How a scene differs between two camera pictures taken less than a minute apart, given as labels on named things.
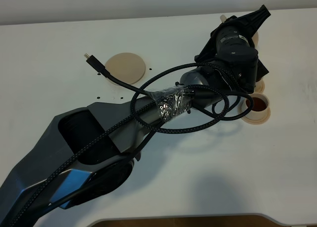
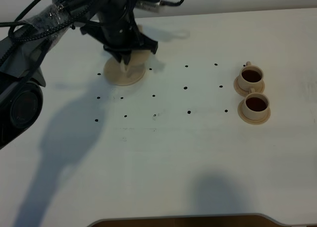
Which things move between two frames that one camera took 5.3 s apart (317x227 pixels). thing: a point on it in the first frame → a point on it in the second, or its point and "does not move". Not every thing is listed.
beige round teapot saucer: (127, 66) does not move
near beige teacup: (260, 108) does not move
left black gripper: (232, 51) → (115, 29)
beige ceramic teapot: (255, 36) → (138, 59)
